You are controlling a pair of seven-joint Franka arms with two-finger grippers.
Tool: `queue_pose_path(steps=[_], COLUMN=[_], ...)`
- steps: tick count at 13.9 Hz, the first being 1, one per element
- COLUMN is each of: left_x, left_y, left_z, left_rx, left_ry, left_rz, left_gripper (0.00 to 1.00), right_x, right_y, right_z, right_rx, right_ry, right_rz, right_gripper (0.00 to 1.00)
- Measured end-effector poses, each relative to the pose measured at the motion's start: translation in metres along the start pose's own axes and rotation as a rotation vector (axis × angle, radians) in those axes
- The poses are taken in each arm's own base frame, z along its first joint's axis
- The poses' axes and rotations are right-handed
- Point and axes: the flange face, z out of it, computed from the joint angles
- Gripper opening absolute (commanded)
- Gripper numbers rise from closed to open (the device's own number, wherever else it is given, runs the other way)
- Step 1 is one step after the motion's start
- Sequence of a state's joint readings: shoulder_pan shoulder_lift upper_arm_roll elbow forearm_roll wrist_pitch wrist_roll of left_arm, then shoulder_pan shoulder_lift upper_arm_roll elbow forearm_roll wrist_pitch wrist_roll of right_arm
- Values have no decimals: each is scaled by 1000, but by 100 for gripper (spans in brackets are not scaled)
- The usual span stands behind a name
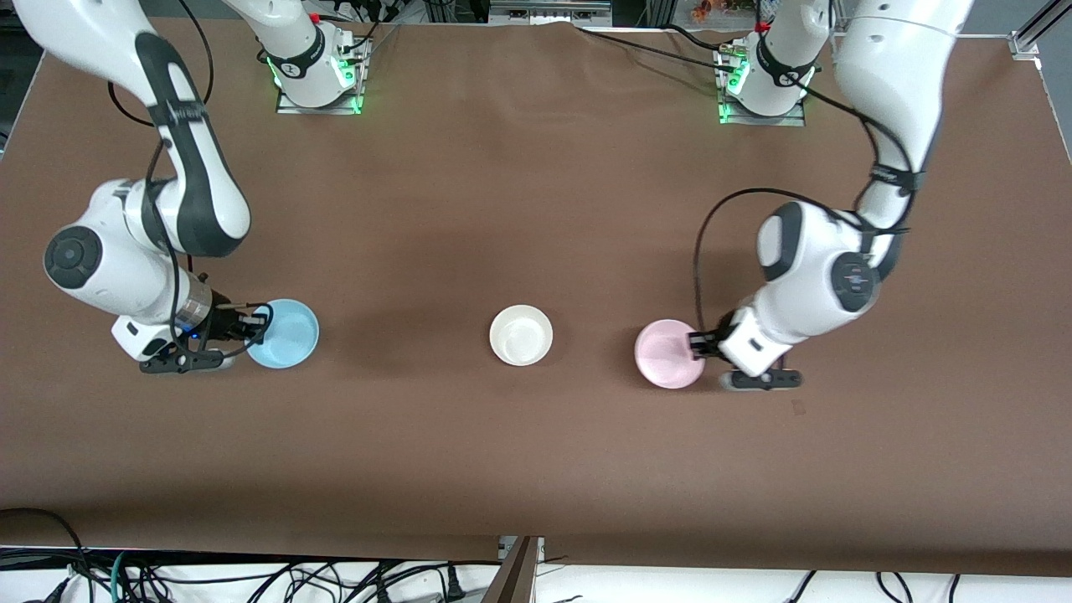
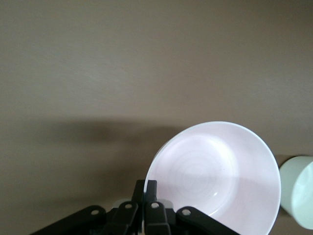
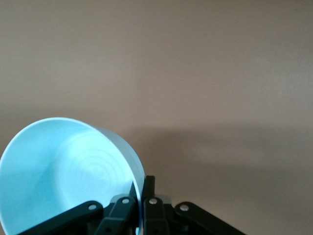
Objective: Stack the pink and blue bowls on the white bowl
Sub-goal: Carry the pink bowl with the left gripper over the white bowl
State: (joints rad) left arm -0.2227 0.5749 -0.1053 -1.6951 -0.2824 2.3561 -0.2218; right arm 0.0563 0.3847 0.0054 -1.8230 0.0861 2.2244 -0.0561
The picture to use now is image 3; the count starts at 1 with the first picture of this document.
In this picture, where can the brown table cover sheet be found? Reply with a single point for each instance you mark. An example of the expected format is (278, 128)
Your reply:
(195, 73)

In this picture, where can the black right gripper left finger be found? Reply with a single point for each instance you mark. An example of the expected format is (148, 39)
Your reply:
(115, 213)

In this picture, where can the light blue plastic bowl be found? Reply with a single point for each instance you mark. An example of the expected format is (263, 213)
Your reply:
(61, 159)

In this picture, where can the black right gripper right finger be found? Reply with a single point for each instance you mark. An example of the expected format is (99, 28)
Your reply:
(156, 215)

